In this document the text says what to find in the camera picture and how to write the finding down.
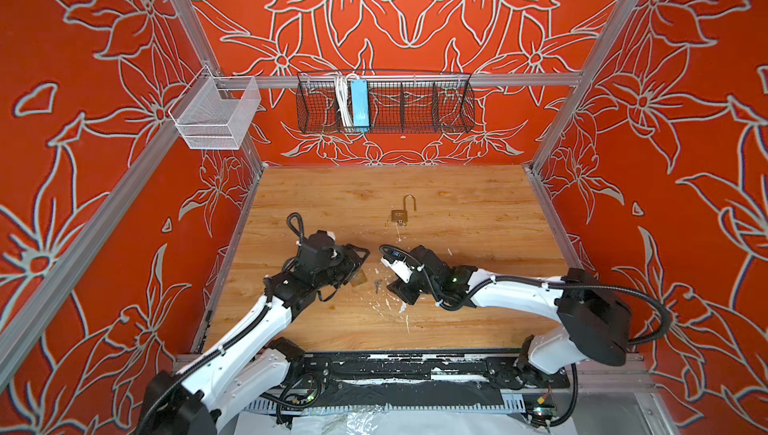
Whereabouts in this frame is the aluminium frame post right rear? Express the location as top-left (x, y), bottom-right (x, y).
top-left (528, 0), bottom-right (639, 174)

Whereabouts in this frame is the light blue box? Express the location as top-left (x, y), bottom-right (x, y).
top-left (349, 78), bottom-right (370, 132)

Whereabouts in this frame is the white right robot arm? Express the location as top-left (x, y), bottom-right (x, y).
top-left (379, 244), bottom-right (673, 375)

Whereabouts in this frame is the large brass padlock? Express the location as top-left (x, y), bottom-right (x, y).
top-left (390, 194), bottom-right (417, 226)

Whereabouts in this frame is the aluminium frame post left rear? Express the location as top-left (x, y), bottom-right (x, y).
top-left (170, 0), bottom-right (222, 75)

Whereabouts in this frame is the white cable bundle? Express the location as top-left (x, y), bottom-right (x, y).
top-left (333, 74), bottom-right (353, 130)

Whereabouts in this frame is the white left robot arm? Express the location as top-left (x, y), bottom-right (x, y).
top-left (134, 212), bottom-right (370, 434)

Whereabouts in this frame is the aluminium left side bar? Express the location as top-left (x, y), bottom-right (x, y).
top-left (1, 121), bottom-right (178, 389)

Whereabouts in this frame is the black wire basket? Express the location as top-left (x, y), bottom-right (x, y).
top-left (296, 70), bottom-right (477, 135)

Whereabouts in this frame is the aluminium frame post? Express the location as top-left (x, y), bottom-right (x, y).
top-left (528, 0), bottom-right (639, 174)
top-left (170, 0), bottom-right (222, 75)

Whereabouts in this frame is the white mesh basket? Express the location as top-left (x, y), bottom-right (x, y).
top-left (169, 64), bottom-right (262, 150)

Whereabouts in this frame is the small brass padlock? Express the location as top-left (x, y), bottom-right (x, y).
top-left (349, 270), bottom-right (367, 287)

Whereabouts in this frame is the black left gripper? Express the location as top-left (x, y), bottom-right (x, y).
top-left (315, 241), bottom-right (370, 289)

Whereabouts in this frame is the aluminium horizontal rear bar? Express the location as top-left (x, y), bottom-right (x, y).
top-left (213, 72), bottom-right (582, 90)

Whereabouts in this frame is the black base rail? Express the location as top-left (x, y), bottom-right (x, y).
top-left (282, 348), bottom-right (573, 415)

